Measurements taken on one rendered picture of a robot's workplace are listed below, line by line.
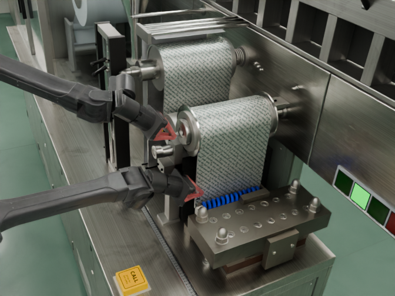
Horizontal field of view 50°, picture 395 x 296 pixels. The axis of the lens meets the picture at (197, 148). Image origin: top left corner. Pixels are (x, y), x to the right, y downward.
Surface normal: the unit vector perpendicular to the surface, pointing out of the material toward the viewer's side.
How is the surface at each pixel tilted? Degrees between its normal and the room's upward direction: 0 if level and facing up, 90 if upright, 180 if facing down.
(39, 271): 0
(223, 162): 90
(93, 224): 0
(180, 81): 92
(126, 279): 0
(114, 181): 25
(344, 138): 90
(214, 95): 92
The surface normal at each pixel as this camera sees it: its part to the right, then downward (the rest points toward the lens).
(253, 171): 0.45, 0.51
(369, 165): -0.89, 0.21
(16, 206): 0.40, -0.61
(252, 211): 0.05, -0.83
